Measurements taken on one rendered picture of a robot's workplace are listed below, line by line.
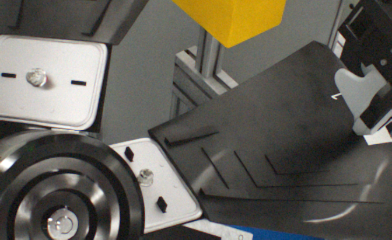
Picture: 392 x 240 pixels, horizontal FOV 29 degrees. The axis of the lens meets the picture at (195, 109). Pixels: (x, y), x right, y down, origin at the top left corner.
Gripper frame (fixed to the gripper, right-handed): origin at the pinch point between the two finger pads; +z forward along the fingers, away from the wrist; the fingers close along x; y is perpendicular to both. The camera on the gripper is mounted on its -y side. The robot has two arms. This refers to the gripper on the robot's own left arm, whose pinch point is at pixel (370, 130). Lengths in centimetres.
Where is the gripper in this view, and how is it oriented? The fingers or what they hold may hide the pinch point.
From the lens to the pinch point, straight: 69.7
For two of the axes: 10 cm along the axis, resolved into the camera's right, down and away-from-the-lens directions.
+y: -5.7, -7.8, 2.7
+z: -2.8, 4.9, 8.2
